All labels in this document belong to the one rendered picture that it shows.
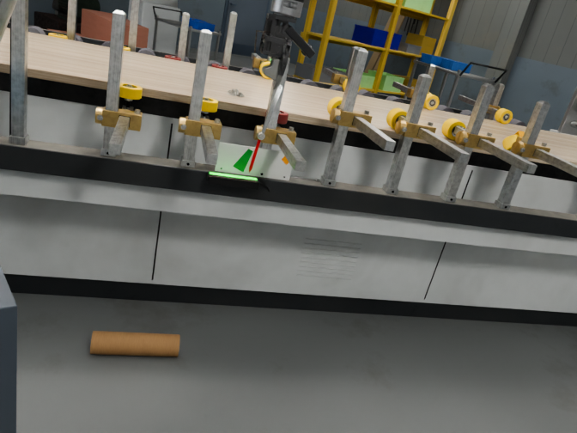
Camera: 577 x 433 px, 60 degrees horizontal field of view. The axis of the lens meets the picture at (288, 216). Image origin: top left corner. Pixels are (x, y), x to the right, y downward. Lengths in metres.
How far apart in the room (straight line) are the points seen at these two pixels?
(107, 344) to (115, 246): 0.40
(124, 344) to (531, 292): 1.96
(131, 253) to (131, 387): 0.54
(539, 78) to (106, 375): 8.10
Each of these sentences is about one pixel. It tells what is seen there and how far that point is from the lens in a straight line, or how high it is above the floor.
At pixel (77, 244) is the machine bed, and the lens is 2.09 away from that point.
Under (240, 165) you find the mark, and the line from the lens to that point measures 1.70.
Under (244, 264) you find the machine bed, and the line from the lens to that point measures 2.13.
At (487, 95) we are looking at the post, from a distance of 1.96.
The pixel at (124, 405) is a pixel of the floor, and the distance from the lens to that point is 1.77.
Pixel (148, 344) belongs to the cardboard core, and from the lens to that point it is 1.90.
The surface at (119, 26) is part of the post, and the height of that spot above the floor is 1.09.
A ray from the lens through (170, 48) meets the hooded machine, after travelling 7.92.
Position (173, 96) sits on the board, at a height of 0.89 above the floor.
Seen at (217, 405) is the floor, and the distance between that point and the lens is 1.80.
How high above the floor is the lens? 1.25
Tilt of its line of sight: 22 degrees down
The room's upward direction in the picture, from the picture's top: 13 degrees clockwise
